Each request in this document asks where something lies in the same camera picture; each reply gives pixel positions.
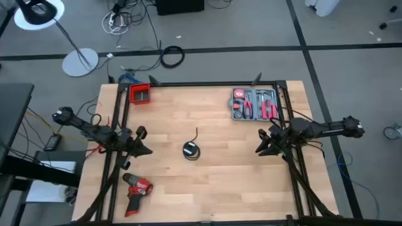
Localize black aluminium table frame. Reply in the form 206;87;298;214
73;72;402;226

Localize office chair base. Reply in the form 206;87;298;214
379;4;402;31

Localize grey tool case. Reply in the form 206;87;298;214
228;87;280;122

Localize black cord with power adapter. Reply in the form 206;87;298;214
182;126;202;161

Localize red plastic bin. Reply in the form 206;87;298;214
129;82;151;105

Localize white panel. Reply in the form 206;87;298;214
25;160;78;203

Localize black side table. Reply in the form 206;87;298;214
0;149;87;226

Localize black box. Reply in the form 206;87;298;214
155;0;205;16

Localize black cable tangle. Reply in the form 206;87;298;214
105;0;163;51

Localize long blue floor cable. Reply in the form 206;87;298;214
326;151;381;220

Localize red cordless drill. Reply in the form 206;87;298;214
122;172;155;218

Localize grey caster wheel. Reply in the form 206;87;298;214
383;124;402;141

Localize black desk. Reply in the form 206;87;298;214
0;82;35;164

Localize floor lamp with round base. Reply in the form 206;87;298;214
13;0;100;78

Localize white plastic object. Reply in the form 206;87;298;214
304;0;342;18

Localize black power brick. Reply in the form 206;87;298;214
43;133;63;152

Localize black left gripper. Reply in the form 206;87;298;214
118;125;154;170

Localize red-handled hammer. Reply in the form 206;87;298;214
256;89;268;120

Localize red-handled pliers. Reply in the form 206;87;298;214
242;92;254;120

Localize coiled black floor cable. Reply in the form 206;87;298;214
160;45;185;69

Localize bundled blue cable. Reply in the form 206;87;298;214
117;72;142;85

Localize white power strip with cables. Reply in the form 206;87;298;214
102;11;130;35

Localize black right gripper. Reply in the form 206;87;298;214
254;128;288;157

